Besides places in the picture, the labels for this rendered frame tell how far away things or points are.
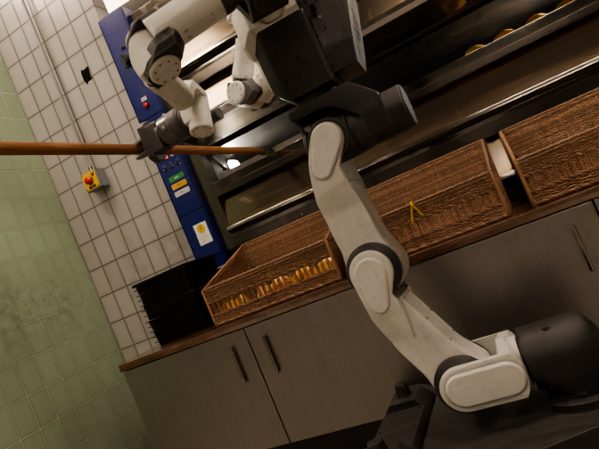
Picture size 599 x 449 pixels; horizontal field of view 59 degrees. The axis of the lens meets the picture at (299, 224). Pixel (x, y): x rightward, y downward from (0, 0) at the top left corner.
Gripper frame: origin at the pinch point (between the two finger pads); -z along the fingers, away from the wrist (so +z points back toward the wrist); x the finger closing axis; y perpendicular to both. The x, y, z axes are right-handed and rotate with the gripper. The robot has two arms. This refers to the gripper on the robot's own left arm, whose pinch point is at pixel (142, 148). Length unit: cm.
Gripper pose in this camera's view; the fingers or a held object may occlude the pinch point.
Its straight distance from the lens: 163.2
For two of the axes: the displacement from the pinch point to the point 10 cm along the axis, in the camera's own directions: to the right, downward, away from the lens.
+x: 3.9, 9.2, -0.3
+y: 4.5, -1.6, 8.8
